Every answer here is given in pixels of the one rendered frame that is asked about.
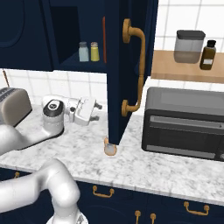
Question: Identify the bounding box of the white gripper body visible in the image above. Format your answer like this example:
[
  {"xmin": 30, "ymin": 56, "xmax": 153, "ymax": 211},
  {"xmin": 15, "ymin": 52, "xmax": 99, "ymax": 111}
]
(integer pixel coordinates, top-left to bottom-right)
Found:
[{"xmin": 73, "ymin": 96, "xmax": 99, "ymax": 127}]

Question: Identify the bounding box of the orange shaker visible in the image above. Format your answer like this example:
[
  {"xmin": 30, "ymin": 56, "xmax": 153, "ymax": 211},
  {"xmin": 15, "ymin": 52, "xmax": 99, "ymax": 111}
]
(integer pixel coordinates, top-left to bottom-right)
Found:
[{"xmin": 103, "ymin": 137, "xmax": 118, "ymax": 157}]

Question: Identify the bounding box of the navy open cabinet door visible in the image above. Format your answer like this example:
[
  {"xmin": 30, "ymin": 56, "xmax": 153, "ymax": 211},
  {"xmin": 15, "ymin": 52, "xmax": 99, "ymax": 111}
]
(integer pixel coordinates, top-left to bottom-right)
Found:
[{"xmin": 104, "ymin": 0, "xmax": 160, "ymax": 146}]

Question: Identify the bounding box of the yellow condiment bottle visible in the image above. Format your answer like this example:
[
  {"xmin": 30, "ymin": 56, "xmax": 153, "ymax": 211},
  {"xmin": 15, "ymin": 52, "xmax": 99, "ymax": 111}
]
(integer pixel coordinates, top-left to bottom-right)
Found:
[{"xmin": 89, "ymin": 41, "xmax": 101, "ymax": 62}]

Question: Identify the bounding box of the pale blue shaker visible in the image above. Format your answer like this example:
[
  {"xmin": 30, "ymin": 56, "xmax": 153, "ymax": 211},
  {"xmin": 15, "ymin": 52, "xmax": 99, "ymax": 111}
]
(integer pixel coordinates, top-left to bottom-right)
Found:
[{"xmin": 78, "ymin": 41, "xmax": 90, "ymax": 63}]

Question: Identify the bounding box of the navy closed cabinet door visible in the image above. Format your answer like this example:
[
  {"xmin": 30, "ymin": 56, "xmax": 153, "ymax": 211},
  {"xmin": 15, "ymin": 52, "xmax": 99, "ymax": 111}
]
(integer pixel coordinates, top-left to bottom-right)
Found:
[{"xmin": 0, "ymin": 0, "xmax": 54, "ymax": 72}]

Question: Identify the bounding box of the dark brown bottle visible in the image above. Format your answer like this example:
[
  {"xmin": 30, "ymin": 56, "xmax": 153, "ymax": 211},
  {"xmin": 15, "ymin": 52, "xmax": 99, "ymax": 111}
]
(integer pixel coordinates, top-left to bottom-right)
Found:
[{"xmin": 199, "ymin": 39, "xmax": 217, "ymax": 71}]

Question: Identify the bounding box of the grey toaster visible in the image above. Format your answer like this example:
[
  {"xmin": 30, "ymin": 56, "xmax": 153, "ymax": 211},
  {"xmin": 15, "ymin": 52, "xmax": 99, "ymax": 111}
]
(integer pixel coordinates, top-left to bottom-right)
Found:
[{"xmin": 0, "ymin": 87, "xmax": 33, "ymax": 128}]

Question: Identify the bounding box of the navy drawer front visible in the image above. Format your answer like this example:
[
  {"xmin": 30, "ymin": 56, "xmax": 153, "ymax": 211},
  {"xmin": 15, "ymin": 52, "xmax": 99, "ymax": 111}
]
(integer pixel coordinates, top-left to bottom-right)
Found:
[
  {"xmin": 145, "ymin": 193, "xmax": 224, "ymax": 224},
  {"xmin": 76, "ymin": 179, "xmax": 149, "ymax": 212}
]

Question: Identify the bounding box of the brown stick tool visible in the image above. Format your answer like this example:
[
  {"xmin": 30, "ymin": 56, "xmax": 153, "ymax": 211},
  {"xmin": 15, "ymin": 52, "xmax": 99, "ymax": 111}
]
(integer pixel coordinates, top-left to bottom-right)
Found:
[{"xmin": 2, "ymin": 68, "xmax": 11, "ymax": 88}]

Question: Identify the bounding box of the black toaster oven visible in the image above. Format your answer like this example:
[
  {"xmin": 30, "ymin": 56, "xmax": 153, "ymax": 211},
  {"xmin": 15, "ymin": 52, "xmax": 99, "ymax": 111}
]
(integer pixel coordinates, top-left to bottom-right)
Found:
[{"xmin": 141, "ymin": 86, "xmax": 224, "ymax": 163}]

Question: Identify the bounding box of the grey lidded canister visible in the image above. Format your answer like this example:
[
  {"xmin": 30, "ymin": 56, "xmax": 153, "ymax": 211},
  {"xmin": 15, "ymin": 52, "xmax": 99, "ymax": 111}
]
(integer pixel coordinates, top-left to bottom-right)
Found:
[{"xmin": 173, "ymin": 29, "xmax": 207, "ymax": 65}]

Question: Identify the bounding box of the navy wall cabinet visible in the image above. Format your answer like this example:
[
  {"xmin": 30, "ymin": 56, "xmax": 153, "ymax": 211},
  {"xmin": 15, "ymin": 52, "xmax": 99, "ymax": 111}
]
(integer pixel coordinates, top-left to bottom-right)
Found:
[{"xmin": 40, "ymin": 0, "xmax": 109, "ymax": 74}]

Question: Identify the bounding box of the brass cabinet door handle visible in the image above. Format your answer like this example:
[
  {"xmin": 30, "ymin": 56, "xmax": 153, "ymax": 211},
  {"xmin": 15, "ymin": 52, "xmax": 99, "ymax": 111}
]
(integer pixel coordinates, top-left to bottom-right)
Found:
[{"xmin": 121, "ymin": 18, "xmax": 146, "ymax": 118}]

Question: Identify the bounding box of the wooden wall shelf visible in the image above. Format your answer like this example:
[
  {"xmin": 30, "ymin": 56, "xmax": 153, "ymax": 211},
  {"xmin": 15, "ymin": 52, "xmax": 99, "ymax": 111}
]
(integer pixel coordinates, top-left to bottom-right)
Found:
[{"xmin": 150, "ymin": 49, "xmax": 224, "ymax": 85}]

